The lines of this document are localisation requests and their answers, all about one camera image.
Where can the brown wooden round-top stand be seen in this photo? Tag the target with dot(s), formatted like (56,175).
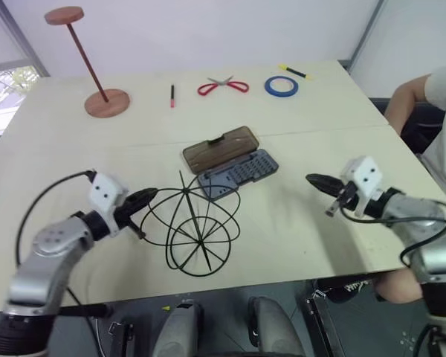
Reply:
(108,104)

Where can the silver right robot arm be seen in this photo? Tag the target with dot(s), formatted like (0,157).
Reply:
(412,208)

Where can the grey partition post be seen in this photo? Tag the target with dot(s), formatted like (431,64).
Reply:
(368,33)

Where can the grey window frame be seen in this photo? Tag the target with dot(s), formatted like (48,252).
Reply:
(18,33)

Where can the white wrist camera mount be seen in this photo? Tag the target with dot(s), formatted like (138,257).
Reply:
(368,175)
(104,189)

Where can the person's black shorts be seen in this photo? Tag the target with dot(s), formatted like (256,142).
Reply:
(425,126)

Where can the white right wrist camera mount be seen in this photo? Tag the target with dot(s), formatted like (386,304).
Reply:
(368,175)

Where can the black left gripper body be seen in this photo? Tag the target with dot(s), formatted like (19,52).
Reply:
(128,210)

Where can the yellow and black marker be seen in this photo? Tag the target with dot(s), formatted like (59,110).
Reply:
(295,71)

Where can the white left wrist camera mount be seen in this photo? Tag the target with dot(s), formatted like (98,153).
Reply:
(104,189)

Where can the blue tape roll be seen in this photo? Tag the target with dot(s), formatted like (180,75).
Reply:
(269,89)

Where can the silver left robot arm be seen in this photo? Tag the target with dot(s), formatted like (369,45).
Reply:
(48,238)

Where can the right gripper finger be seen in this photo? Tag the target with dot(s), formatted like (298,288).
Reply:
(329,187)
(323,178)

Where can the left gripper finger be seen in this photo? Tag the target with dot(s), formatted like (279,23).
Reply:
(146,200)
(143,192)

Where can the grey rounded shape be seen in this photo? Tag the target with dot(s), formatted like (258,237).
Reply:
(178,331)
(275,327)

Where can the person's bare leg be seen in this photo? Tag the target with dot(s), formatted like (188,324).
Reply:
(399,286)

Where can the person's bare forearm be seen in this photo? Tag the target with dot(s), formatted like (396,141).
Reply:
(401,100)

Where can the screwdriver bit case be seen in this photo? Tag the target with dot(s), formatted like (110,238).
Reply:
(223,148)

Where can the black table frame leg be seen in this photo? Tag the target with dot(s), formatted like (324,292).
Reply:
(319,320)

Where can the black pen with pink end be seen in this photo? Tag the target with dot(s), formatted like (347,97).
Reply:
(172,93)

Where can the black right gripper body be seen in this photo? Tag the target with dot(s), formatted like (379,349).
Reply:
(347,197)

